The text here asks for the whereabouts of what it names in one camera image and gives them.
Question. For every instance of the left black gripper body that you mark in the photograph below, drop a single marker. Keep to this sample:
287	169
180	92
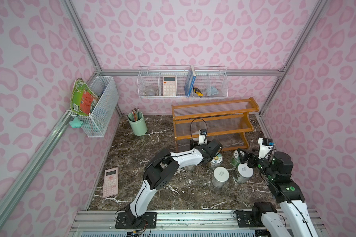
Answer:
213	146

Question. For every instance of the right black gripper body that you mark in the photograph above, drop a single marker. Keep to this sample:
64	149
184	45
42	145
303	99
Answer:
249	160

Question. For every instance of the green leaf lid seed jar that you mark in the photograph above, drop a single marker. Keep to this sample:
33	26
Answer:
235	160

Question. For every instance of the tomato lid seed jar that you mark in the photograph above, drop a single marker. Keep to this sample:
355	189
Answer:
190	168

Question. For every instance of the sunflower lid seed jar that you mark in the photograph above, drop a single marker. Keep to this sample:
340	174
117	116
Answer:
216	162

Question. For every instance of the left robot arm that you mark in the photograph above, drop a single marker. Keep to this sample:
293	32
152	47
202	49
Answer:
161	170

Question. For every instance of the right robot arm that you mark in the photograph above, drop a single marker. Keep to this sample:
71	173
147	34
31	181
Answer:
276	167

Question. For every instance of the orange wooden three-tier shelf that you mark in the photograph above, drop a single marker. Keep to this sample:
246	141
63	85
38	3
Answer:
226	121

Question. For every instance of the yellow black tool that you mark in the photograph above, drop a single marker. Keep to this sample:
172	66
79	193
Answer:
198	92

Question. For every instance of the light blue cup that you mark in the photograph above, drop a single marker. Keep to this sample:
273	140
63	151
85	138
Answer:
212	91

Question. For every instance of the white pink calculator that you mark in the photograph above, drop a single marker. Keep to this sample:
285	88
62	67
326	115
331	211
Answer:
169	87

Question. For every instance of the blue book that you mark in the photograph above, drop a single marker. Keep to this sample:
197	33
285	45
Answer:
189	84

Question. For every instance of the mint green pencil cup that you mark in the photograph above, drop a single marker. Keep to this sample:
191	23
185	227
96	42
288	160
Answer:
139	127

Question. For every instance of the coloured pencils bundle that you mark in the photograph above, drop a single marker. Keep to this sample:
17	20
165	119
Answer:
135	114

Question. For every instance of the clear glass bowl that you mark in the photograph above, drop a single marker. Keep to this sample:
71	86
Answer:
151	91

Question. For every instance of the pink calculator on table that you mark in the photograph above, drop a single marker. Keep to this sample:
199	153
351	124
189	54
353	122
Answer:
110	183

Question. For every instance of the white mesh side basket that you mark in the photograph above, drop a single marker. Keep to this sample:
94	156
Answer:
95	125

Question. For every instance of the green red snack bag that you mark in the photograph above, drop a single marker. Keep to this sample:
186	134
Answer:
83	99

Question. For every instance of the mint green star toy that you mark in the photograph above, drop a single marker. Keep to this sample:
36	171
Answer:
76	122

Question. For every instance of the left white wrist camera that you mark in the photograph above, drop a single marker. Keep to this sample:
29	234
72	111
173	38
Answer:
202	139

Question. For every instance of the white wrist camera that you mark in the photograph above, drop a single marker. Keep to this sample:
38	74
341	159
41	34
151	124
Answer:
266	145
202	139

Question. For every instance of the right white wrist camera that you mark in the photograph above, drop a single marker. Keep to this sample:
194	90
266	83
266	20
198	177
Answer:
266	145

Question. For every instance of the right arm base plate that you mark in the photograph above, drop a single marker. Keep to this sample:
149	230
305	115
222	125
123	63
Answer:
245	219

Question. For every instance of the white wire wall basket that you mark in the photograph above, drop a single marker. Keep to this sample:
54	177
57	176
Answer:
152	76

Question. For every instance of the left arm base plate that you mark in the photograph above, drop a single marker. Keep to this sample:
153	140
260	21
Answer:
124	222

